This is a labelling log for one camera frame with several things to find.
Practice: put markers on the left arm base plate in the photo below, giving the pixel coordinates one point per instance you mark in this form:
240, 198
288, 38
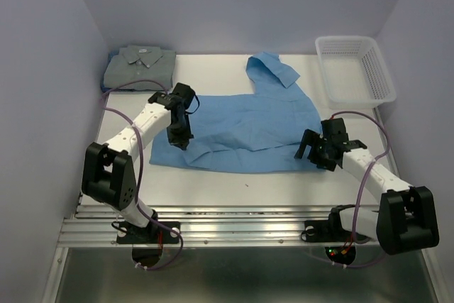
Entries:
128, 234

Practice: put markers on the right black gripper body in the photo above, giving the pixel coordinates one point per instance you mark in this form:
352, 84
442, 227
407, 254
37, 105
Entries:
320, 155

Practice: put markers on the folded blue shirt under grey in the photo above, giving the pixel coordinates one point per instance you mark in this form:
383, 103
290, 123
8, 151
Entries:
111, 55

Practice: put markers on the white plastic basket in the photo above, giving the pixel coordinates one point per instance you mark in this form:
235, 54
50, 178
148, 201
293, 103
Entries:
354, 72

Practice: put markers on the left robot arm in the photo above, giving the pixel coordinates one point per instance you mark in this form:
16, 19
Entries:
109, 175

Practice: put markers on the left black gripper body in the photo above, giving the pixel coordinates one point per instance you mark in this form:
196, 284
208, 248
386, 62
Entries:
183, 125

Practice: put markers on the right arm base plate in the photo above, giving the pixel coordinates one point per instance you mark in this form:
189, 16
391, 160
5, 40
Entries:
323, 231

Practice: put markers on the light blue long sleeve shirt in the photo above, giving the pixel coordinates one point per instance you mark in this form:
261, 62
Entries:
248, 133

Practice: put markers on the aluminium rail frame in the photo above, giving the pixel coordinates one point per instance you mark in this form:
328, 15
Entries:
224, 209

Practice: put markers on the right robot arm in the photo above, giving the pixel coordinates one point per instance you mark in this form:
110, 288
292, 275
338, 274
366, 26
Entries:
405, 219

